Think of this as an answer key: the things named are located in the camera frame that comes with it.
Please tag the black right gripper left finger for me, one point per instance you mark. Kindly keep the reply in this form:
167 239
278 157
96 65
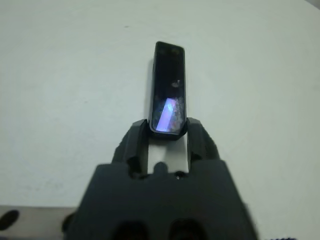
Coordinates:
135 145

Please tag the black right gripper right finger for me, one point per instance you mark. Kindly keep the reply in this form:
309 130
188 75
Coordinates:
200 145

